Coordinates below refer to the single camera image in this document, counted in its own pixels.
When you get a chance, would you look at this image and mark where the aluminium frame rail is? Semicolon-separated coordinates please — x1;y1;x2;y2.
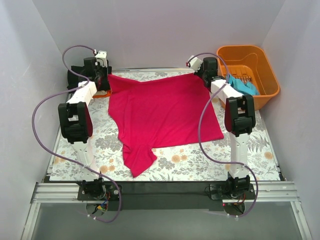
22;181;312;240

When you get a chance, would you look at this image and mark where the folded orange t shirt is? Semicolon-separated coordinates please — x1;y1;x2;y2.
93;90;112;98

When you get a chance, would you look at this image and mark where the teal t shirt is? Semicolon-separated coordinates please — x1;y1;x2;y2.
227;74;260;96

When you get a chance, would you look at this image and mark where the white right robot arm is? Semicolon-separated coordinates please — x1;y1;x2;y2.
188;53;256;198

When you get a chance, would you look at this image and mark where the folded beige t shirt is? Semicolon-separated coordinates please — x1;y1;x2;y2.
96;90;108;96

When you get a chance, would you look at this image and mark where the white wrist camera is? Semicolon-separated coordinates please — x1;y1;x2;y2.
186;55;203;72
94;49;108;68

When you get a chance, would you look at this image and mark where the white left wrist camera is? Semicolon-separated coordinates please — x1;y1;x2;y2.
94;49;108;68

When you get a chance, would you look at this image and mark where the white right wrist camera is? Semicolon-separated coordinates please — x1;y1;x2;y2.
186;55;203;72

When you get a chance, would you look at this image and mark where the folded black t shirt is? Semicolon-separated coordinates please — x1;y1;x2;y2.
67;65;87;90

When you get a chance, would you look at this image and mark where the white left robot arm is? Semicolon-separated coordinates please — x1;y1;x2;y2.
58;53;112;172

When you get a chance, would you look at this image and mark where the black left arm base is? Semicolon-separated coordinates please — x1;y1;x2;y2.
76;178;122;217

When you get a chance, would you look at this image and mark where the pink t shirt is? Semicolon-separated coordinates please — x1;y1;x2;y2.
108;73;224;178

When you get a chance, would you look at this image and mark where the orange plastic basket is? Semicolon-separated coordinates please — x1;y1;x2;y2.
216;45;280;110

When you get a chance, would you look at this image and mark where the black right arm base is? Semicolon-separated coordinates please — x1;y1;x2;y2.
204;175;256;217

